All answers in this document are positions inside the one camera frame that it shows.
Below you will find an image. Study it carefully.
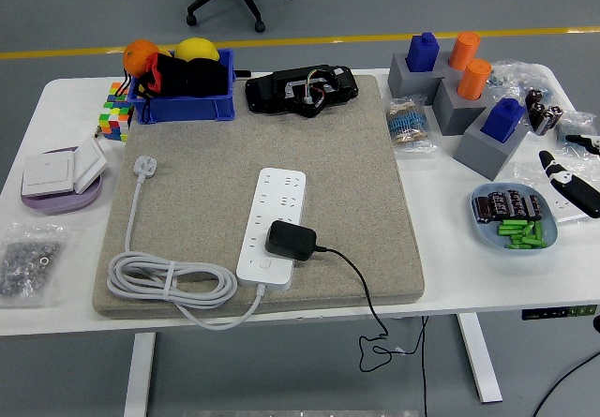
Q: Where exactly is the grey socket block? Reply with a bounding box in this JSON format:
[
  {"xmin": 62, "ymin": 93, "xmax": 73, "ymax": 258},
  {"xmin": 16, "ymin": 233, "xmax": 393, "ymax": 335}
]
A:
[
  {"xmin": 431, "ymin": 77, "xmax": 496, "ymax": 137},
  {"xmin": 387, "ymin": 52, "xmax": 454, "ymax": 107},
  {"xmin": 452, "ymin": 115, "xmax": 531, "ymax": 183}
]

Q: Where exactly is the white table leg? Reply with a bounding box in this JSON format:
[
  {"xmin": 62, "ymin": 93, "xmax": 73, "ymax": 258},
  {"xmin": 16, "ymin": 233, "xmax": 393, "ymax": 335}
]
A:
[
  {"xmin": 123, "ymin": 332, "xmax": 157, "ymax": 417},
  {"xmin": 457, "ymin": 313, "xmax": 503, "ymax": 405}
]

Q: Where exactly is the white wall switch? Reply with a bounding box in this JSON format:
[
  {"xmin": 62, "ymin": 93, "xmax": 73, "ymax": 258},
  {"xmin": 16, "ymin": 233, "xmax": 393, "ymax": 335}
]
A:
[
  {"xmin": 21, "ymin": 150, "xmax": 77, "ymax": 198},
  {"xmin": 72, "ymin": 135, "xmax": 110, "ymax": 196}
]

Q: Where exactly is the black open electronic device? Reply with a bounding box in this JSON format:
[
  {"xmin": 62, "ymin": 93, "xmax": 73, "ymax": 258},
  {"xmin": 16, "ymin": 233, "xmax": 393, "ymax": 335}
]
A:
[{"xmin": 244, "ymin": 64, "xmax": 361, "ymax": 119}]

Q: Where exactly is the orange fruit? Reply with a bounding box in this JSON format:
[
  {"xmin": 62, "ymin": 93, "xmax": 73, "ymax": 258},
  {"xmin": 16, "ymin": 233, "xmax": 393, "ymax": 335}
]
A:
[{"xmin": 122, "ymin": 38, "xmax": 161, "ymax": 79}]

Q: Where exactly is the grey power cord with plug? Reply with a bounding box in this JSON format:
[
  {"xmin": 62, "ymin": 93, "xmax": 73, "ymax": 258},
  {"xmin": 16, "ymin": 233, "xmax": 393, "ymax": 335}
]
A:
[{"xmin": 106, "ymin": 154, "xmax": 266, "ymax": 332}]

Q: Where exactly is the black plug with cord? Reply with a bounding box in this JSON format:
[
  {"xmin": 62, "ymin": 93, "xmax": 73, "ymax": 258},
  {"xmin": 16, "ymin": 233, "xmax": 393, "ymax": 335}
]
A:
[{"xmin": 264, "ymin": 219, "xmax": 429, "ymax": 374}]

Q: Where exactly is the black hanging cable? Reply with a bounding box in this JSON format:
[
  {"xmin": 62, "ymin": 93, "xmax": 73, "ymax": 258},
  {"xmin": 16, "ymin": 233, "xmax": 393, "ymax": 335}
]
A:
[{"xmin": 420, "ymin": 316, "xmax": 429, "ymax": 417}]

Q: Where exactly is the blue plastic bin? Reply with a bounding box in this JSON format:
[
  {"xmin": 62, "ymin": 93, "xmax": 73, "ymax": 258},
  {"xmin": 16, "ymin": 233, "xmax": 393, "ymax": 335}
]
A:
[{"xmin": 127, "ymin": 49, "xmax": 237, "ymax": 126}]

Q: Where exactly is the yellow lemon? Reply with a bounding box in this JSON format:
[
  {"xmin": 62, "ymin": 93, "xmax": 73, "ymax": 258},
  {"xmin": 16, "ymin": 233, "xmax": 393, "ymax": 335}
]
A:
[{"xmin": 173, "ymin": 37, "xmax": 221, "ymax": 64}]

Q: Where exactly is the bag of tan-taped resistors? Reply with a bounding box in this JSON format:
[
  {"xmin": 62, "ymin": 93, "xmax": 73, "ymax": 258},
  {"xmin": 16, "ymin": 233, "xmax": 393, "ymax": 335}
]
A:
[{"xmin": 384, "ymin": 94, "xmax": 440, "ymax": 155}]

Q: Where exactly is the black floor cable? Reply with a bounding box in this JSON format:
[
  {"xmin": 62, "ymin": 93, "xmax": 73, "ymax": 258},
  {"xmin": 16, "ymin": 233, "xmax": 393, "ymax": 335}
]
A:
[{"xmin": 528, "ymin": 353, "xmax": 600, "ymax": 417}]

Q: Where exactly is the grey-brown mat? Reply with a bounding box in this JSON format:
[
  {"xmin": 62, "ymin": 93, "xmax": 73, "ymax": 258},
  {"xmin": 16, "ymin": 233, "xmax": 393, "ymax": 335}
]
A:
[{"xmin": 92, "ymin": 74, "xmax": 426, "ymax": 320}]

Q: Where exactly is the black table control panel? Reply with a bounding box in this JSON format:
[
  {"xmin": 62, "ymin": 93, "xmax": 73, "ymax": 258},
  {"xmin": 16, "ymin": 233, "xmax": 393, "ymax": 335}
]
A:
[{"xmin": 521, "ymin": 304, "xmax": 599, "ymax": 321}]

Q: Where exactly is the colourful puzzle cube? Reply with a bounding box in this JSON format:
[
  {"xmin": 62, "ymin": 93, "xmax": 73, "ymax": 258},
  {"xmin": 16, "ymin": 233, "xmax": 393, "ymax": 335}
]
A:
[{"xmin": 97, "ymin": 82, "xmax": 136, "ymax": 142}]

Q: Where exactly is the bagged white wall socket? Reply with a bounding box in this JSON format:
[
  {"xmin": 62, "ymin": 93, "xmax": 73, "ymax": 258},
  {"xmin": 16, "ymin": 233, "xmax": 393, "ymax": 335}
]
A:
[{"xmin": 513, "ymin": 159, "xmax": 600, "ymax": 226}]

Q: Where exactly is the black pouch with red trim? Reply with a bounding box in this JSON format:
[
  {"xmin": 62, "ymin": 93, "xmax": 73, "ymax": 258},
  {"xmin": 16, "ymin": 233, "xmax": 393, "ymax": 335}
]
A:
[{"xmin": 114, "ymin": 52, "xmax": 191, "ymax": 126}]

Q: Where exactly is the purple oval tray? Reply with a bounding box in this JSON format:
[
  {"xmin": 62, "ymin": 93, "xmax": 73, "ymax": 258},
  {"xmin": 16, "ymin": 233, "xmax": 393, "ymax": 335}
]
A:
[{"xmin": 20, "ymin": 147, "xmax": 103, "ymax": 216}]

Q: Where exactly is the bag of blue resistors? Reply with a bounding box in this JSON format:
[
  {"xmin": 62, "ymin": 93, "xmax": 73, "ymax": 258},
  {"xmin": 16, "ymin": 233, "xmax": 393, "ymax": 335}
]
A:
[
  {"xmin": 486, "ymin": 59, "xmax": 557, "ymax": 107},
  {"xmin": 554, "ymin": 110, "xmax": 600, "ymax": 161}
]

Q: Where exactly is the light blue plate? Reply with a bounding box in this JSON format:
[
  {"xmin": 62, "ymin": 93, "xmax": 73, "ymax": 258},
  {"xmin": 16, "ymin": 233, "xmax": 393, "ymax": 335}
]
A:
[{"xmin": 470, "ymin": 182, "xmax": 560, "ymax": 256}]

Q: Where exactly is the white power strip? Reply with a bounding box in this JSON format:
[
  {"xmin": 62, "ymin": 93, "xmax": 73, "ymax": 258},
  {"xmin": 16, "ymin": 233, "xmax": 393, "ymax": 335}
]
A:
[{"xmin": 235, "ymin": 167, "xmax": 308, "ymax": 292}]

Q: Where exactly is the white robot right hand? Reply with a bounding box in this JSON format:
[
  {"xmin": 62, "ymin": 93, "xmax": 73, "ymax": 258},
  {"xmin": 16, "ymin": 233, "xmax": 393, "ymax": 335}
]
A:
[{"xmin": 538, "ymin": 133, "xmax": 600, "ymax": 219}]

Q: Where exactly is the blue square peg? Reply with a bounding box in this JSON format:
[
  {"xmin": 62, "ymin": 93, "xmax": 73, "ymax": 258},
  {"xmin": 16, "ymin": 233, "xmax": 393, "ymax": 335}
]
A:
[
  {"xmin": 480, "ymin": 97, "xmax": 527, "ymax": 144},
  {"xmin": 405, "ymin": 32, "xmax": 442, "ymax": 73}
]

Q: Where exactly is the black cloth pouch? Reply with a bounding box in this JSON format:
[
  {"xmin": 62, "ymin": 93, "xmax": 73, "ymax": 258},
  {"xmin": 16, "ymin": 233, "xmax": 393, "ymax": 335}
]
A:
[{"xmin": 185, "ymin": 58, "xmax": 231, "ymax": 97}]

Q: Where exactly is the bag of metal nuts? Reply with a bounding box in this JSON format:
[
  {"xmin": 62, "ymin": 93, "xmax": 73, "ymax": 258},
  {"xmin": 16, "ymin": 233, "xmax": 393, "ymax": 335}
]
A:
[{"xmin": 0, "ymin": 222, "xmax": 74, "ymax": 309}]

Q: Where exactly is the orange cylinder peg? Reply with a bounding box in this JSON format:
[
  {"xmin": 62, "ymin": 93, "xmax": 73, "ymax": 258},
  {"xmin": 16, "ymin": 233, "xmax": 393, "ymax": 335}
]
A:
[
  {"xmin": 448, "ymin": 31, "xmax": 483, "ymax": 72},
  {"xmin": 456, "ymin": 58, "xmax": 494, "ymax": 102}
]

